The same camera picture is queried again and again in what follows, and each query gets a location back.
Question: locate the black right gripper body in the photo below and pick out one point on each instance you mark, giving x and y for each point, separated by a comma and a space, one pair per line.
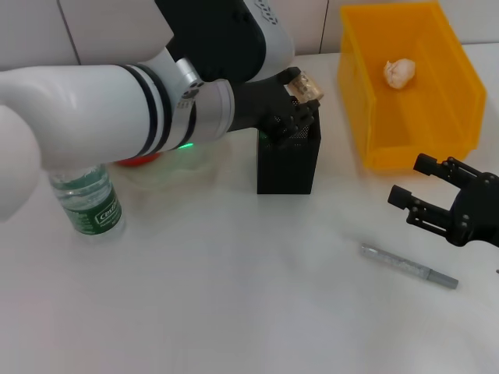
479, 210

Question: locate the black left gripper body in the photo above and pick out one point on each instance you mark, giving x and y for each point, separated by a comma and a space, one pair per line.
257, 105

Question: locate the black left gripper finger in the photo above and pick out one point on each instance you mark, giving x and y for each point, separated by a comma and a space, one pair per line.
300, 115
288, 75

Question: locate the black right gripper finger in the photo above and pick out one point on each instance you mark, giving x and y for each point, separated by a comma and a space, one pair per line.
425, 212
432, 163

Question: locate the beige eraser block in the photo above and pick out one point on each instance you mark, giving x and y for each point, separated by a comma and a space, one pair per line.
306, 87

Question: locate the white paper ball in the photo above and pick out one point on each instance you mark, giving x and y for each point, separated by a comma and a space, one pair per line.
399, 73

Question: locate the clear water bottle green label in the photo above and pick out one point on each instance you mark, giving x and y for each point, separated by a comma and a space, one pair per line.
89, 202

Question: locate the black mesh pen holder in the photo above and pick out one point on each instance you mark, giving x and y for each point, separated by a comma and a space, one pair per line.
286, 167

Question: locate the grey marker pen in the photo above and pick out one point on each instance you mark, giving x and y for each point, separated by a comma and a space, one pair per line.
413, 268

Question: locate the clear green glass fruit plate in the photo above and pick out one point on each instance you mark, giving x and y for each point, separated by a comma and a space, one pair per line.
187, 167

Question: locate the yellow plastic bin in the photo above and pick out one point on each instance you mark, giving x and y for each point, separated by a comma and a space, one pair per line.
429, 128

